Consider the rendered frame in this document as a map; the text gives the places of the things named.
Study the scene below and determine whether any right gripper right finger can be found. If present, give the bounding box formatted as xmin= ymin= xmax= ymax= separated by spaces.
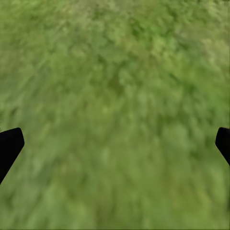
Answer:
xmin=215 ymin=127 xmax=230 ymax=165

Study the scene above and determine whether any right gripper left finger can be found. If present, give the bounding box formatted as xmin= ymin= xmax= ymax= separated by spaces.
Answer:
xmin=0 ymin=127 xmax=24 ymax=184

